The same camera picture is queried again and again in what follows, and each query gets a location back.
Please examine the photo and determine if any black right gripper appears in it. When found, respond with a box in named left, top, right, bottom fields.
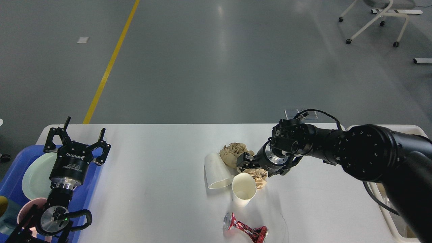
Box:
left=236, top=142, right=297, bottom=177

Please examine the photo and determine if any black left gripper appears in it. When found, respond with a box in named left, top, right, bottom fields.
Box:
left=43, top=117, right=111, bottom=187

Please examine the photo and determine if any brown paper ball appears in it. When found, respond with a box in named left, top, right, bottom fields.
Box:
left=219, top=142, right=255, bottom=168

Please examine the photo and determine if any light green plate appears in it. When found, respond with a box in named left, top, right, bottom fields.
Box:
left=22, top=153, right=57, bottom=200

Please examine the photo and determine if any pink mug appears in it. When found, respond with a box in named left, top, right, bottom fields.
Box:
left=17, top=197, right=47, bottom=238

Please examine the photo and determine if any dark teal mug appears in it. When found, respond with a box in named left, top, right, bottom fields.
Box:
left=0, top=195, right=22, bottom=235

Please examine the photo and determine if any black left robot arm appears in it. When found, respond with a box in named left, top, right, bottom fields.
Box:
left=6, top=117, right=111, bottom=243

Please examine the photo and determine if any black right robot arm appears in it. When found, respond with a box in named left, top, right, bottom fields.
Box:
left=236, top=109, right=432, bottom=243

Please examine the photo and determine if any upright white paper cup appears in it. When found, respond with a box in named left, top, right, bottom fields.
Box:
left=231, top=172, right=257, bottom=207

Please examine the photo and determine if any tipped white paper cup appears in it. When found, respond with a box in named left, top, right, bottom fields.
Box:
left=204, top=153, right=234, bottom=189

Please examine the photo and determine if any left floor outlet cover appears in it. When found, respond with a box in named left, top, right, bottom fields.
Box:
left=284, top=109, right=301, bottom=120

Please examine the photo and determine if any floor outlet cover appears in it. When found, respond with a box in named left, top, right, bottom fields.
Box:
left=303, top=109, right=319, bottom=120
left=284, top=109, right=301, bottom=120

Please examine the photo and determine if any crushed red can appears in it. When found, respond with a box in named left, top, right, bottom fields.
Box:
left=222, top=212, right=268, bottom=243

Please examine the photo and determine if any white chair base left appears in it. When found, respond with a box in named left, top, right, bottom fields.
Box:
left=0, top=154, right=11, bottom=163

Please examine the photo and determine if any right floor outlet cover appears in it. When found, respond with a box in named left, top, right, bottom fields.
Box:
left=303, top=109, right=319, bottom=120

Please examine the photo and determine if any white table foot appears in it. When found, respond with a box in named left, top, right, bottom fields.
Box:
left=413, top=57, right=432, bottom=64

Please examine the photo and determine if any white office chair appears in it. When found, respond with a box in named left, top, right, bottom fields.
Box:
left=345, top=0, right=416, bottom=48

